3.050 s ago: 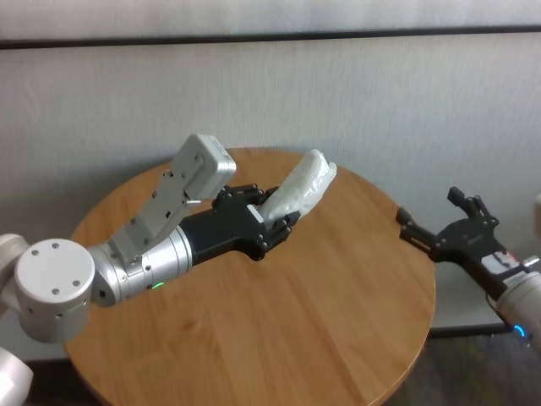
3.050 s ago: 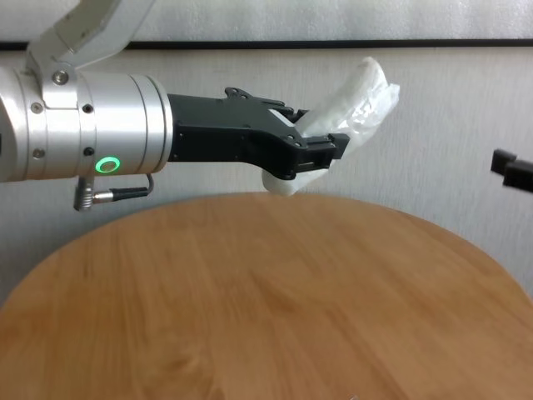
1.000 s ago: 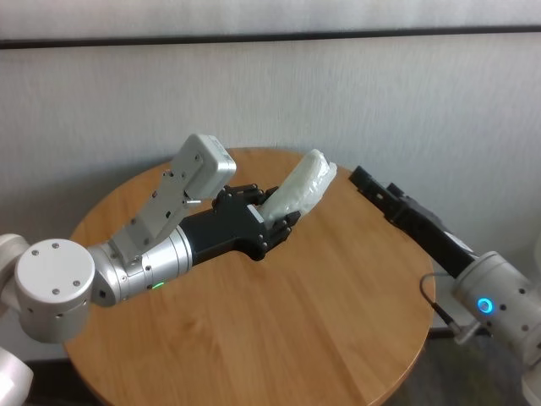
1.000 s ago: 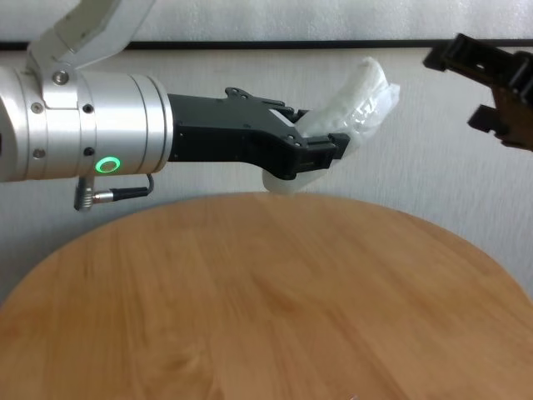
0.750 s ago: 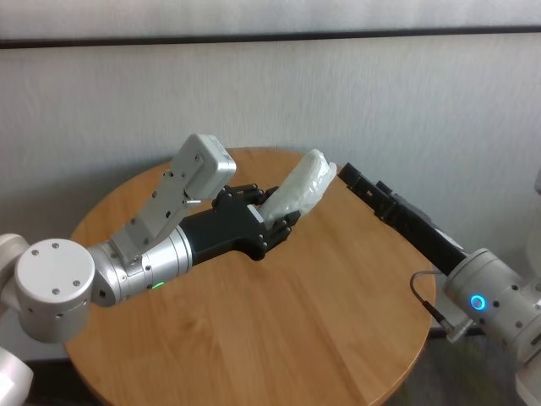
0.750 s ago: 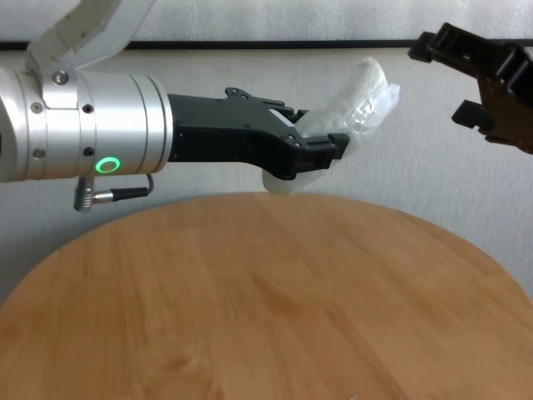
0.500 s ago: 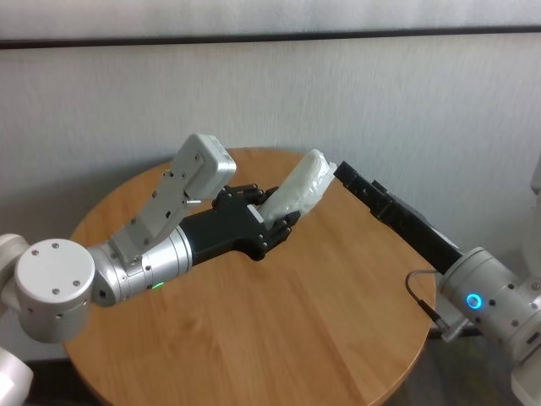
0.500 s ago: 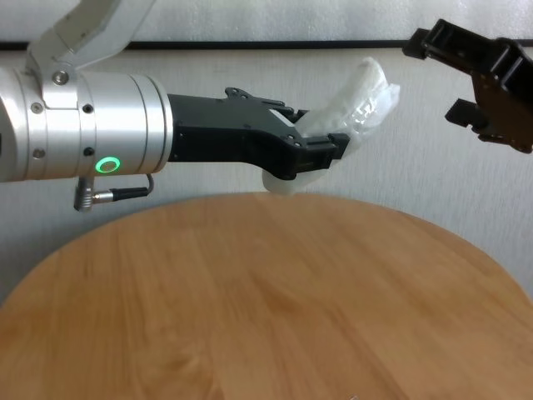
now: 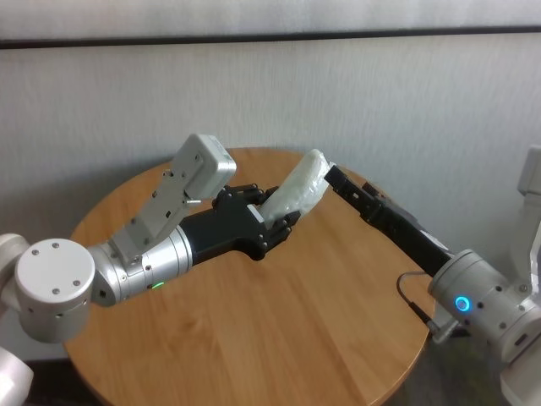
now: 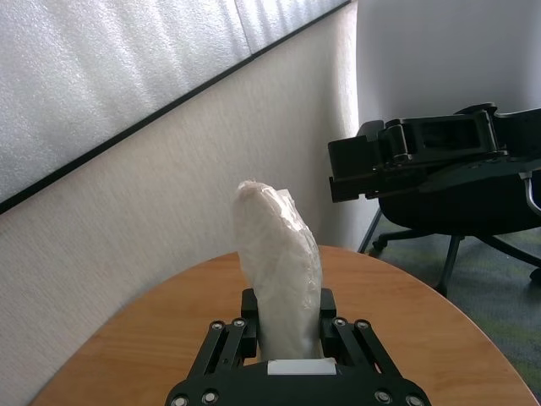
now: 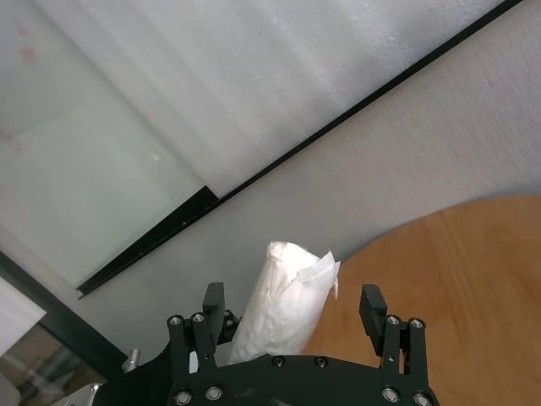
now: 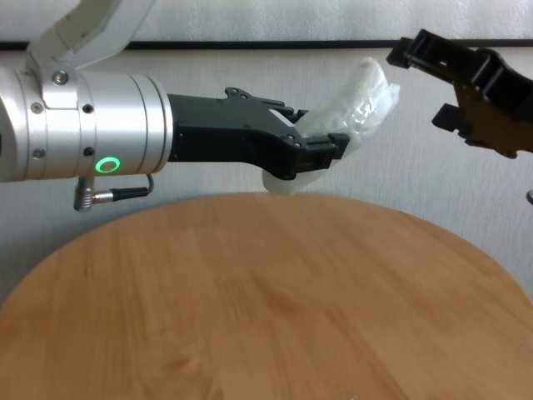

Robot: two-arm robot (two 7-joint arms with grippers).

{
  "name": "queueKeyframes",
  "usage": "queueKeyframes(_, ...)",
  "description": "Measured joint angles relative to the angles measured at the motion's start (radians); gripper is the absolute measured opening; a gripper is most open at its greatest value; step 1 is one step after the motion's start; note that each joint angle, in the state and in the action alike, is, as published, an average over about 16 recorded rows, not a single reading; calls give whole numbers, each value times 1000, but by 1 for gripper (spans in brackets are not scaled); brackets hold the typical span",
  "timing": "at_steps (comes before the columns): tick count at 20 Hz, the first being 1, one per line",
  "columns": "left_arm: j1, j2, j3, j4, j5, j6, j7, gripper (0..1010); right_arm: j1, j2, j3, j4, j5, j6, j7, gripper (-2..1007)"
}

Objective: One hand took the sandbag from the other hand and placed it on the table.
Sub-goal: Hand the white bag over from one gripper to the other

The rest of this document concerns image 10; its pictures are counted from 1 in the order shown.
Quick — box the white plastic-wrapped sandbag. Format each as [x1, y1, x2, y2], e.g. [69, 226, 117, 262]
[231, 179, 325, 363]

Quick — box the black wall rail strip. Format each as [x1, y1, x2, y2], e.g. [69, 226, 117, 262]
[0, 0, 352, 215]

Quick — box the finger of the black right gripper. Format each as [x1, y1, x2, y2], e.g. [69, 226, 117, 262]
[329, 167, 429, 204]
[327, 109, 509, 182]

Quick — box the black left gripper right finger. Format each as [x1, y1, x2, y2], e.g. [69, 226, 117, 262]
[319, 287, 402, 378]

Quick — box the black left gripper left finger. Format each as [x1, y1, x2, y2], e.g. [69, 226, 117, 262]
[188, 288, 260, 378]

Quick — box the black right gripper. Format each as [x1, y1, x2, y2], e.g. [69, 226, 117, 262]
[422, 102, 541, 190]

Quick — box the black office chair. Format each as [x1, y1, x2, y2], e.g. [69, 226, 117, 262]
[358, 120, 541, 298]

